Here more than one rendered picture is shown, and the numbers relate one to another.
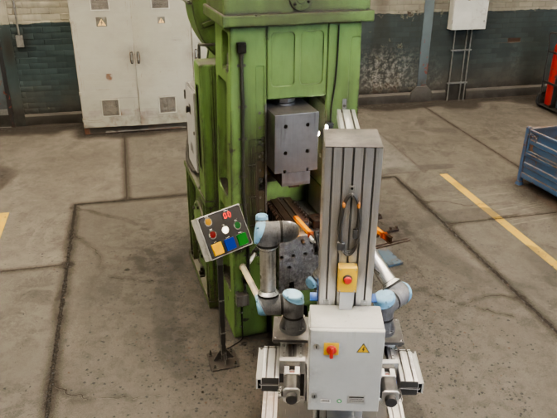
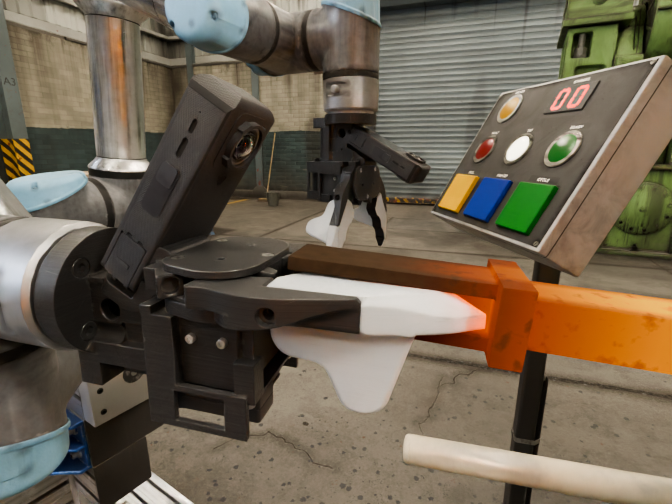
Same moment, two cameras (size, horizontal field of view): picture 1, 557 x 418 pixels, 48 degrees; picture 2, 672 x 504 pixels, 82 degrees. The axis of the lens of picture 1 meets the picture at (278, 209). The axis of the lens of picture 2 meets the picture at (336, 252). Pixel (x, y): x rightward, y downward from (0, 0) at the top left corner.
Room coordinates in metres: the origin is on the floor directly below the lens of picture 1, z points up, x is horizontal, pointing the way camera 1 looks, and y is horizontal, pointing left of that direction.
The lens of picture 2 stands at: (3.68, -0.39, 1.09)
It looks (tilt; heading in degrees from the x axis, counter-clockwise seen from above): 15 degrees down; 122
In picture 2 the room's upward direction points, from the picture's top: straight up
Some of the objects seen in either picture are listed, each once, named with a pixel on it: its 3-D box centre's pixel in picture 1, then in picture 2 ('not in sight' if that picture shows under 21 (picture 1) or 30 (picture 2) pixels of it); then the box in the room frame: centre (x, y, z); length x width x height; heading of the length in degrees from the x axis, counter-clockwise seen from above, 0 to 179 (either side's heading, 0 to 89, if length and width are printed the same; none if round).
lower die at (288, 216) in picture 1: (285, 214); not in sight; (4.09, -0.05, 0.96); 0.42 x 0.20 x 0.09; 18
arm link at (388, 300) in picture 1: (384, 303); not in sight; (2.91, -0.58, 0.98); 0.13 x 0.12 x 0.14; 135
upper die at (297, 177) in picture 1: (286, 167); not in sight; (4.09, -0.05, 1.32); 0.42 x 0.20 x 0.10; 18
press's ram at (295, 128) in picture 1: (292, 133); not in sight; (4.11, -0.09, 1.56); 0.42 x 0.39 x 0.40; 18
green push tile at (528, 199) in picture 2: (242, 239); (526, 208); (3.62, 0.23, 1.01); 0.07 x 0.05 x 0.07; 133
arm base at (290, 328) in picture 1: (293, 320); not in sight; (2.92, -0.08, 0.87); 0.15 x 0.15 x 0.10
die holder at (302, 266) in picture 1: (292, 245); not in sight; (4.12, -0.10, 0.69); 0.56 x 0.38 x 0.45; 18
